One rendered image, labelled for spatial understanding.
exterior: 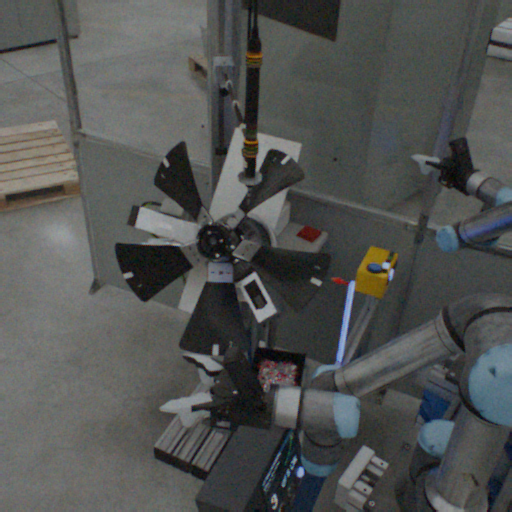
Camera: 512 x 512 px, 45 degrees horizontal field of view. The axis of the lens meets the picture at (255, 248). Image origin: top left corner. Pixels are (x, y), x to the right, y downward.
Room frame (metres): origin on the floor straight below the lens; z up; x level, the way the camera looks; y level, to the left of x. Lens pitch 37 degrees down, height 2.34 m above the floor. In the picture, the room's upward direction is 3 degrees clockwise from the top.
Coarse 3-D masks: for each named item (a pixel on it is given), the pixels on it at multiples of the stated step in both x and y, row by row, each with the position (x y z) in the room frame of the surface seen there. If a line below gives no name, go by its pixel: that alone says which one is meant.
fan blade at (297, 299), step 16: (256, 256) 1.51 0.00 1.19; (272, 256) 1.52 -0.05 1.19; (288, 256) 1.53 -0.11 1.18; (304, 256) 1.53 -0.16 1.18; (320, 256) 1.53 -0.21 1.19; (272, 272) 1.46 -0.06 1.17; (288, 272) 1.46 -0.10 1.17; (304, 272) 1.46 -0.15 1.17; (320, 272) 1.47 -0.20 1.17; (288, 288) 1.41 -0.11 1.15; (304, 288) 1.41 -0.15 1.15; (304, 304) 1.37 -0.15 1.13
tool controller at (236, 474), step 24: (240, 432) 0.83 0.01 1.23; (264, 432) 0.82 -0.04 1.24; (288, 432) 0.83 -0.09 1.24; (240, 456) 0.76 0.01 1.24; (264, 456) 0.76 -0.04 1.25; (288, 456) 0.80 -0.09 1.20; (216, 480) 0.71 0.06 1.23; (240, 480) 0.70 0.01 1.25; (264, 480) 0.71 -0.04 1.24; (288, 480) 0.77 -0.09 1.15; (216, 504) 0.65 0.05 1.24; (240, 504) 0.65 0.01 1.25; (264, 504) 0.69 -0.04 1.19; (288, 504) 0.75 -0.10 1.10
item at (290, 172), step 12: (264, 168) 1.75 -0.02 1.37; (276, 168) 1.71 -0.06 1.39; (288, 168) 1.68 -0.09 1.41; (300, 168) 1.65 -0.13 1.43; (264, 180) 1.69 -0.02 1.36; (276, 180) 1.65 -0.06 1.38; (288, 180) 1.63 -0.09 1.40; (300, 180) 1.61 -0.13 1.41; (252, 192) 1.68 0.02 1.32; (264, 192) 1.63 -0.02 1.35; (276, 192) 1.61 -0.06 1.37; (240, 204) 1.67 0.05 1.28; (252, 204) 1.61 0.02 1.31
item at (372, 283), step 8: (376, 248) 1.74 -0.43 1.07; (368, 256) 1.70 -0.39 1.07; (376, 256) 1.70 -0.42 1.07; (384, 256) 1.70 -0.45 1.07; (368, 264) 1.65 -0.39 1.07; (392, 264) 1.66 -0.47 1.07; (360, 272) 1.61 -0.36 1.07; (368, 272) 1.61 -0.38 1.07; (376, 272) 1.61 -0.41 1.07; (360, 280) 1.61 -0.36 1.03; (368, 280) 1.60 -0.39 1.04; (376, 280) 1.59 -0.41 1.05; (384, 280) 1.58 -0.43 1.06; (360, 288) 1.61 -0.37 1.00; (368, 288) 1.60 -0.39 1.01; (376, 288) 1.59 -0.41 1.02; (384, 288) 1.58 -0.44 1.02; (376, 296) 1.58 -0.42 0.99
